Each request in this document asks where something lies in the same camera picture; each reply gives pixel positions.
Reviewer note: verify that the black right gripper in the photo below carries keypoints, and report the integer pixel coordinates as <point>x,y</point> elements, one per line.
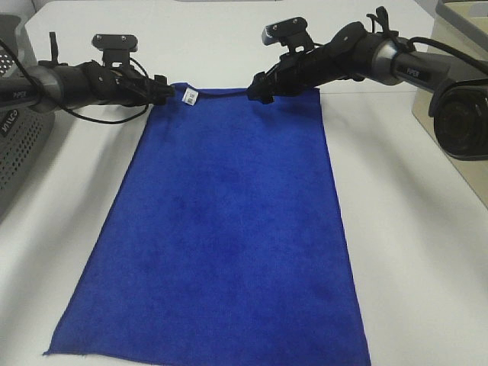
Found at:
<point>299,71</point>

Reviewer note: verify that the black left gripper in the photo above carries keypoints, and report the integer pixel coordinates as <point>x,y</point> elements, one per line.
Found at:
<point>125,86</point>

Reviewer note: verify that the blue microfibre towel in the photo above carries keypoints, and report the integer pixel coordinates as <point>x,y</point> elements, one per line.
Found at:
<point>224,244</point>

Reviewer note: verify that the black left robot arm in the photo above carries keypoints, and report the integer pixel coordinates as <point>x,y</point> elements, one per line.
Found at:
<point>46,89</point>

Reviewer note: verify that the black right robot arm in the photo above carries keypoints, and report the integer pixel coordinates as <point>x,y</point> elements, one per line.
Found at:
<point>456,81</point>

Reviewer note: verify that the white back panel board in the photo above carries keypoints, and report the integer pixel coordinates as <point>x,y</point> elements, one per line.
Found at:
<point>206,44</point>

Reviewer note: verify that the grey perforated plastic basket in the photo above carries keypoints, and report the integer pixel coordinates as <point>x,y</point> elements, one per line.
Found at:
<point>24,132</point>

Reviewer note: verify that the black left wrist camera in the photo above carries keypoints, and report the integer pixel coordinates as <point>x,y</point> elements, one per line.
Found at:
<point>115,48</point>

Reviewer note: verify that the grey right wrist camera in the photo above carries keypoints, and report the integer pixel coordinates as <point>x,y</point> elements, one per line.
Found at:
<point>290,33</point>

